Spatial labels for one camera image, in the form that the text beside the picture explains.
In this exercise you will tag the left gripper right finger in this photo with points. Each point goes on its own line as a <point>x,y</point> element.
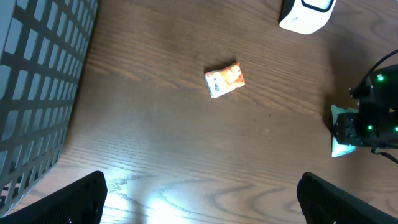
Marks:
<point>322,202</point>

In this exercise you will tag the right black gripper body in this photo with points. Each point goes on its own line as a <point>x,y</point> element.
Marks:
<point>366,130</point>

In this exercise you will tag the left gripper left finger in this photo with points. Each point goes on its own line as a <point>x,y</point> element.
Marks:
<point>81,202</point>

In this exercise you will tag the teal snack packet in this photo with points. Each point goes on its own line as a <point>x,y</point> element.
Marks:
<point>337,149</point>

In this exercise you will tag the small orange snack packet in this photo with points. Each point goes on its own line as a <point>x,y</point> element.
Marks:
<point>221,82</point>

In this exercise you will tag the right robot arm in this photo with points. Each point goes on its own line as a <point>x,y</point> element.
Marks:
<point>378,93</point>

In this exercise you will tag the white barcode scanner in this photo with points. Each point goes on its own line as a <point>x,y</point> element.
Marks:
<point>305,16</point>

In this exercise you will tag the dark grey plastic mesh basket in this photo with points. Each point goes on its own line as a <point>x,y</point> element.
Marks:
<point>43,49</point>

